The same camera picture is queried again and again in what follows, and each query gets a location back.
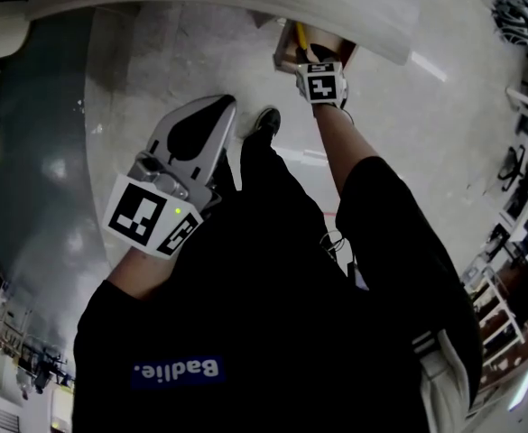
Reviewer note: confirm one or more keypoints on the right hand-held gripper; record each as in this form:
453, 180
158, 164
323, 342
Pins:
322, 86

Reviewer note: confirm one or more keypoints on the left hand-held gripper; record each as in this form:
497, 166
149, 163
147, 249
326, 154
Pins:
146, 214

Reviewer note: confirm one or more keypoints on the grey wooden drawer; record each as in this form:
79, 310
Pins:
284, 54

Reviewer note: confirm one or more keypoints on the yellow screwdriver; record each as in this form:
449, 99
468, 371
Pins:
301, 36

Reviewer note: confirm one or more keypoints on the person's left forearm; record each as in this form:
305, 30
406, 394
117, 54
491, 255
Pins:
146, 273

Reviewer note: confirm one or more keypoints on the person's right forearm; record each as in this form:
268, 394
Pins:
340, 138

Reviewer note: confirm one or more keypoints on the person's black shoe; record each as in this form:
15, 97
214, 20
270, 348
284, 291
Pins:
265, 122

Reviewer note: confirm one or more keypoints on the person's black trouser leg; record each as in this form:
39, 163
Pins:
263, 174

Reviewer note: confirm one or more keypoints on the person's black top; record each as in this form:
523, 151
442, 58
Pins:
268, 332

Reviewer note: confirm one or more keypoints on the black office chair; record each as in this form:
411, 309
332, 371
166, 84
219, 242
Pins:
516, 167

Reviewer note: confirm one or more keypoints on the white metal rack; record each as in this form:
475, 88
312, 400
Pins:
498, 314

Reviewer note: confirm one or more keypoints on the white striped garment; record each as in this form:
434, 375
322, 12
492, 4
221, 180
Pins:
444, 377

